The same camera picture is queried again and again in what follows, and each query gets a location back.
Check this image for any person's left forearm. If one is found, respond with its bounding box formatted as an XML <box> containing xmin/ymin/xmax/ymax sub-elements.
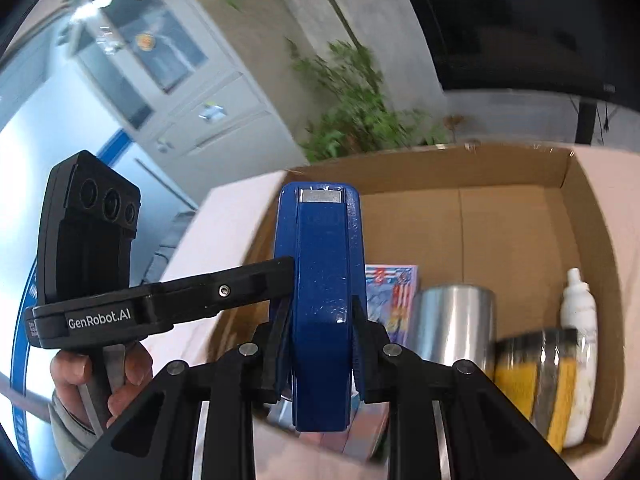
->
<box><xmin>47</xmin><ymin>392</ymin><xmax>108</xmax><ymax>478</ymax></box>

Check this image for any white squeeze bottle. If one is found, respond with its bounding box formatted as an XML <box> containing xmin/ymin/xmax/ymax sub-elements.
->
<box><xmin>560</xmin><ymin>267</ymin><xmax>599</xmax><ymax>448</ymax></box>

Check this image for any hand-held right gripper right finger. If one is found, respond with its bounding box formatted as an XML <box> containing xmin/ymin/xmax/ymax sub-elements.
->
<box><xmin>350</xmin><ymin>295</ymin><xmax>576</xmax><ymax>480</ymax></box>

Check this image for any black television screen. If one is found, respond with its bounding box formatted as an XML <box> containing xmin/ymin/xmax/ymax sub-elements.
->
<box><xmin>390</xmin><ymin>0</ymin><xmax>640</xmax><ymax>106</ymax></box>

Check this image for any colourful board game box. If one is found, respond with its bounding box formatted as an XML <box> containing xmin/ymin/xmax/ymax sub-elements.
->
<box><xmin>350</xmin><ymin>262</ymin><xmax>421</xmax><ymax>461</ymax></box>

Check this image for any tall green plant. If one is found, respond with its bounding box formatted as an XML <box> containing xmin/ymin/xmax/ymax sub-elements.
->
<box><xmin>190</xmin><ymin>0</ymin><xmax>451</xmax><ymax>163</ymax></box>

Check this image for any grey metal cabinet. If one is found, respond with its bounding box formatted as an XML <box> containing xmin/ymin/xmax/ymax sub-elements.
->
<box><xmin>50</xmin><ymin>0</ymin><xmax>296</xmax><ymax>171</ymax></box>

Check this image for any person's left hand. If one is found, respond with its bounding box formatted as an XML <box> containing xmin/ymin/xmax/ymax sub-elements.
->
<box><xmin>50</xmin><ymin>342</ymin><xmax>153</xmax><ymax>433</ymax></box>

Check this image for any brown cardboard box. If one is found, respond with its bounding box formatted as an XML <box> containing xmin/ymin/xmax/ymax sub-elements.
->
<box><xmin>205</xmin><ymin>142</ymin><xmax>626</xmax><ymax>480</ymax></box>

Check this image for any yellow label bottle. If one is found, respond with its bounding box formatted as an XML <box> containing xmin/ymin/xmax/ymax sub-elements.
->
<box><xmin>494</xmin><ymin>327</ymin><xmax>581</xmax><ymax>453</ymax></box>

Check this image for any black television stand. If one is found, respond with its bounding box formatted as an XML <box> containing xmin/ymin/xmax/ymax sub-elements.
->
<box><xmin>574</xmin><ymin>97</ymin><xmax>608</xmax><ymax>145</ymax></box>

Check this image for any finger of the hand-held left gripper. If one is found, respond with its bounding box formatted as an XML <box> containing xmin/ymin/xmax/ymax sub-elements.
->
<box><xmin>147</xmin><ymin>256</ymin><xmax>296</xmax><ymax>323</ymax></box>

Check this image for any silver metal can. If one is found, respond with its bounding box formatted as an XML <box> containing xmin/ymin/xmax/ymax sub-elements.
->
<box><xmin>410</xmin><ymin>284</ymin><xmax>497</xmax><ymax>376</ymax></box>

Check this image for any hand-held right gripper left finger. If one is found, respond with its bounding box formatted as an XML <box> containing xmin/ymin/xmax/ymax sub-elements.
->
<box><xmin>67</xmin><ymin>295</ymin><xmax>296</xmax><ymax>480</ymax></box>

